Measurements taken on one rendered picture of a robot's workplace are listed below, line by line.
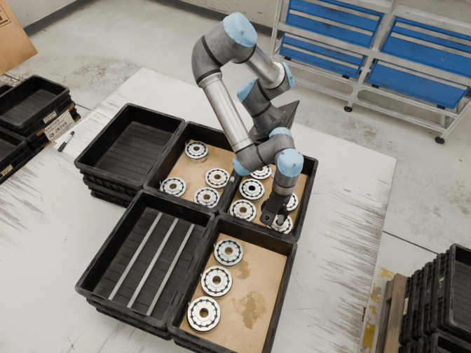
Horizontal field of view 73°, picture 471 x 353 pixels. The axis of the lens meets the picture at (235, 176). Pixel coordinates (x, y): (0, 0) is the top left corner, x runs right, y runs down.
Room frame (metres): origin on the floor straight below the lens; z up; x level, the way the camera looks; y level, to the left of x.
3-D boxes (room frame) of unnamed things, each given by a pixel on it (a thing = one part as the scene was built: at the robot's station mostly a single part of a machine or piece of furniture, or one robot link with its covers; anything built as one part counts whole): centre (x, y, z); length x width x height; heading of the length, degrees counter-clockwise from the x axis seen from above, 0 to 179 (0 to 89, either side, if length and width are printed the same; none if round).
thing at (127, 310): (0.42, 0.25, 0.92); 0.40 x 0.30 x 0.02; 165
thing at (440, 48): (2.28, -1.36, 0.60); 0.72 x 0.03 x 0.56; 69
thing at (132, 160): (0.89, 0.44, 0.87); 0.40 x 0.30 x 0.11; 165
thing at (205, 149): (0.93, 0.18, 0.86); 0.10 x 0.10 x 0.01
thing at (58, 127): (1.40, 1.15, 0.41); 0.31 x 0.02 x 0.16; 159
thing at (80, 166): (0.89, 0.44, 0.92); 0.40 x 0.30 x 0.02; 165
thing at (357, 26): (2.56, -0.61, 0.60); 0.72 x 0.03 x 0.56; 69
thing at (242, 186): (0.75, -0.07, 0.86); 0.10 x 0.10 x 0.01
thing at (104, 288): (0.42, 0.25, 0.87); 0.40 x 0.30 x 0.11; 165
